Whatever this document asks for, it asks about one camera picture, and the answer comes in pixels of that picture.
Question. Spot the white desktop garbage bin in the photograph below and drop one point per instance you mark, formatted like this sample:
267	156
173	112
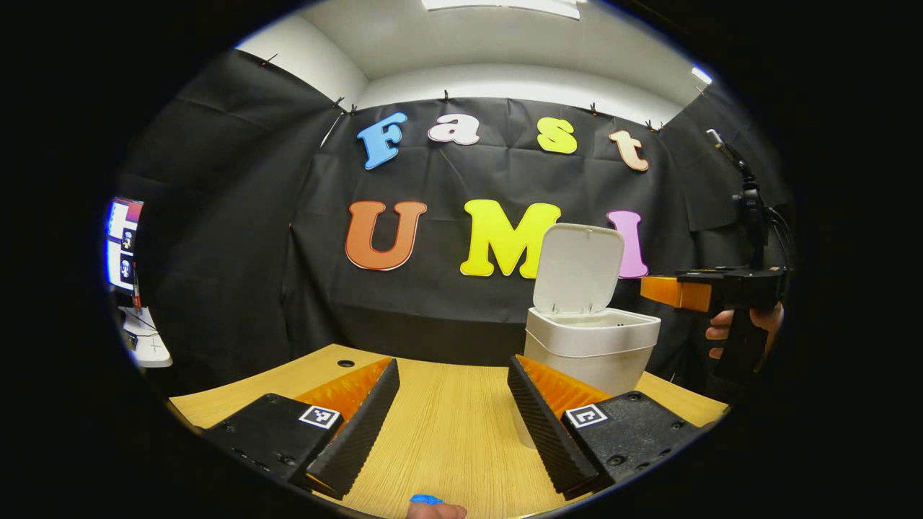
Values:
591	342

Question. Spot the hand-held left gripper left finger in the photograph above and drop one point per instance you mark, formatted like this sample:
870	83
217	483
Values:
360	432

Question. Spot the black backdrop cloth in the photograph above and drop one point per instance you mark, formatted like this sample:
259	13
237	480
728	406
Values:
433	310

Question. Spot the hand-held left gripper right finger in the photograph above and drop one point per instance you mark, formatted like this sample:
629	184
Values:
544	432

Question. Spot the white side table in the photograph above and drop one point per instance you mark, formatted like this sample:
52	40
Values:
148	342

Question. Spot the wooden desktop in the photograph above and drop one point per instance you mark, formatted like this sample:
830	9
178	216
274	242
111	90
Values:
447	425

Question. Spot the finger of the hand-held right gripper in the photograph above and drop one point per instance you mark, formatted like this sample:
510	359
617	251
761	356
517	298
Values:
674	292

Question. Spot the ceiling light panel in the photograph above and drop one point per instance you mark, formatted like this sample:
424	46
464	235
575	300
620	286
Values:
505	6
701	75

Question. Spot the computer monitor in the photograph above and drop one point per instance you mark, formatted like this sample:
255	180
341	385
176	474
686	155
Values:
124	238

